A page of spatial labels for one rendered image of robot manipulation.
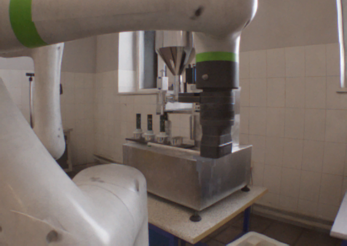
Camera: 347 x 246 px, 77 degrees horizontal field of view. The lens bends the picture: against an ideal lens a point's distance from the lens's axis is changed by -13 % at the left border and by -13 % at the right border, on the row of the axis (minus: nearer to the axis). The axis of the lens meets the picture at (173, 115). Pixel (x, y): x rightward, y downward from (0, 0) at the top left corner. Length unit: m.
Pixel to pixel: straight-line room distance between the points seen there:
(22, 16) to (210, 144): 0.42
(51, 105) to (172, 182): 0.65
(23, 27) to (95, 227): 0.34
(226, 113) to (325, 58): 2.09
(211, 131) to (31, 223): 0.37
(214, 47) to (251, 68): 2.27
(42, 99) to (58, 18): 0.60
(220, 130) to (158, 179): 0.81
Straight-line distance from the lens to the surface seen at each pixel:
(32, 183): 0.27
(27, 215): 0.26
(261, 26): 2.80
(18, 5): 0.47
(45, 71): 1.00
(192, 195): 1.14
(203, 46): 0.50
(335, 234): 1.19
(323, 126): 2.51
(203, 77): 0.49
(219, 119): 0.50
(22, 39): 0.48
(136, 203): 0.38
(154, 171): 1.28
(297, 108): 2.56
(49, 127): 0.99
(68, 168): 4.28
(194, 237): 1.03
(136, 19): 0.40
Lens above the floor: 1.29
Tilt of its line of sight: 4 degrees down
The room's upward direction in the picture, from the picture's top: straight up
